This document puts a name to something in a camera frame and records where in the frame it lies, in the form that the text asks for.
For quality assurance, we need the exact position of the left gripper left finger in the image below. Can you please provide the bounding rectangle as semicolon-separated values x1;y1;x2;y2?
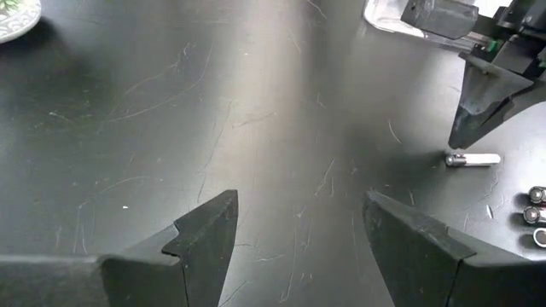
0;188;240;307

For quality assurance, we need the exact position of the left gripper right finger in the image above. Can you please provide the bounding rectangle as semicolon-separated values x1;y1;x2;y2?
362;189;546;307

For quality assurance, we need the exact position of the green potted succulent plant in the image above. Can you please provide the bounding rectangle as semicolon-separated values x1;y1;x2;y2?
0;0;43;45

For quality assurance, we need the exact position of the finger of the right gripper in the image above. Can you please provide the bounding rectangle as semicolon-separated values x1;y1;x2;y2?
458;80;546;148
447;52;535;150

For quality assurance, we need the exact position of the clear plastic bin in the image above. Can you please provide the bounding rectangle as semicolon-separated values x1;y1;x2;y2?
363;0;491;49

